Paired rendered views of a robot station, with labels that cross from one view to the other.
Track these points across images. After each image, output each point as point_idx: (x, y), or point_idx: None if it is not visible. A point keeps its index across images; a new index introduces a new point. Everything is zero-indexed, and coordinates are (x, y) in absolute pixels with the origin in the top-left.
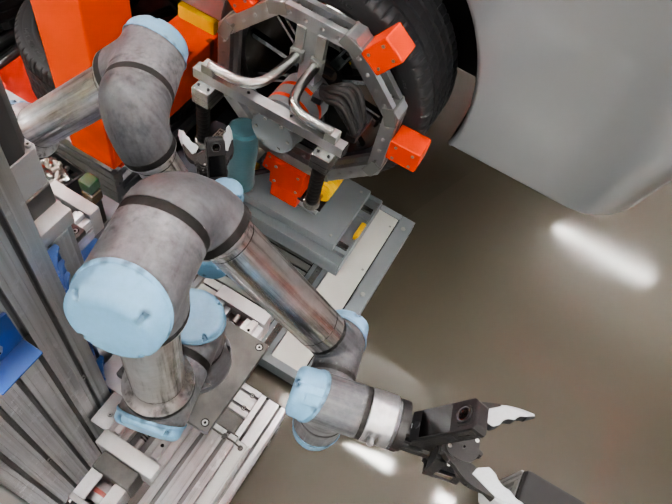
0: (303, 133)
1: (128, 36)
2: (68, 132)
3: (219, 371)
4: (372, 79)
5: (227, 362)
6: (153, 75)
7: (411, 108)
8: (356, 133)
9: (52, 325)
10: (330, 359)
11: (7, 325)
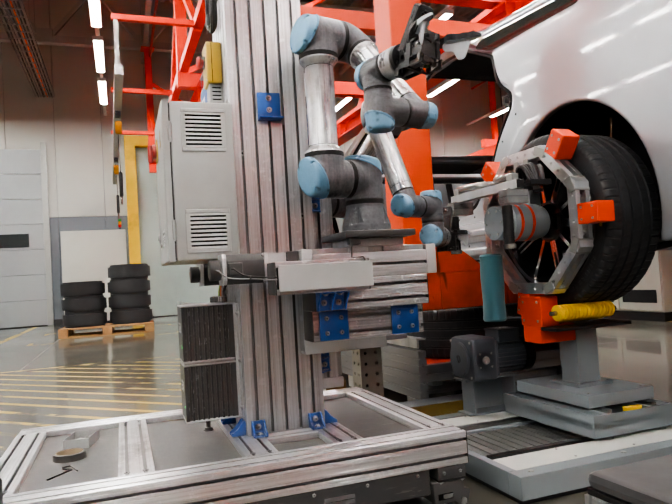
0: (497, 188)
1: None
2: None
3: (371, 215)
4: (553, 164)
5: (380, 217)
6: None
7: (595, 187)
8: (532, 178)
9: (295, 135)
10: None
11: (277, 100)
